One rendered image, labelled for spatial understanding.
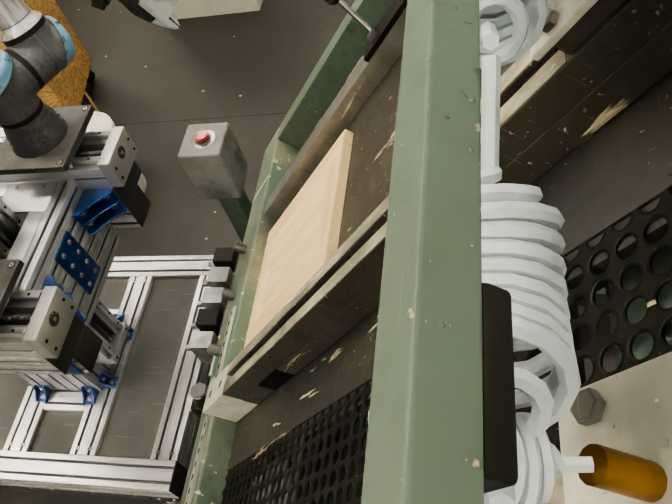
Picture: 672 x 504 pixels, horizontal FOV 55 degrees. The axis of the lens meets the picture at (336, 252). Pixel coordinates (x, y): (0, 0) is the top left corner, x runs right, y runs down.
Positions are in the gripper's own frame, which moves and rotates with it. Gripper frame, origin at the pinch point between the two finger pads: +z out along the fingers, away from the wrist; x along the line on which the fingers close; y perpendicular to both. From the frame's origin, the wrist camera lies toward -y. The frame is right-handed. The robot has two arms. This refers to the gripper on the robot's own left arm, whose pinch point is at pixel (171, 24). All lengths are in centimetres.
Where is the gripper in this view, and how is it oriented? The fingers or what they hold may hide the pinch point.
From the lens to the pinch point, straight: 139.2
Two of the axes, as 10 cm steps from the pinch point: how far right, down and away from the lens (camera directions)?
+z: 6.3, 5.0, 6.0
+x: 1.4, -8.3, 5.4
